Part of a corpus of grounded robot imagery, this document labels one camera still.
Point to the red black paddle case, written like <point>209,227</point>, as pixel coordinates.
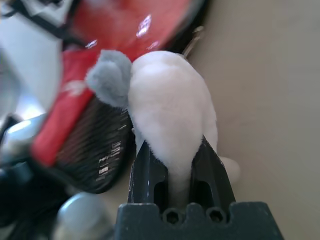
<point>65,130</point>

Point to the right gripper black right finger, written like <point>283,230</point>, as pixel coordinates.
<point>215,180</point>

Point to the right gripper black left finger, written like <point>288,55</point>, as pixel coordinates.
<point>145,180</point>

